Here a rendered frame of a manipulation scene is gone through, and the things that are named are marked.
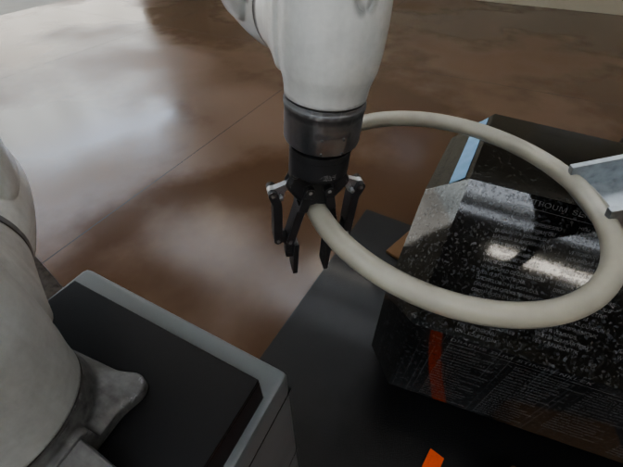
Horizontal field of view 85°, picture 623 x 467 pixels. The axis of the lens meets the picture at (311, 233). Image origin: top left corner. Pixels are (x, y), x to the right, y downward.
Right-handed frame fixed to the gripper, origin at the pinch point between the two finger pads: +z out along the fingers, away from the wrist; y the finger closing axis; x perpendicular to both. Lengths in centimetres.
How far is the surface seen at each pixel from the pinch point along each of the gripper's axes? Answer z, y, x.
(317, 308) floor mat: 82, 18, 38
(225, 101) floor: 91, -5, 249
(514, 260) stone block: 8.6, 42.7, -2.7
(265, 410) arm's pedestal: 4.5, -10.4, -20.8
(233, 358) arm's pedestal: 4.6, -13.7, -13.1
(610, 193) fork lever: -9, 50, -4
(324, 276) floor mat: 82, 26, 53
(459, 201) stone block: 3.6, 36.0, 11.1
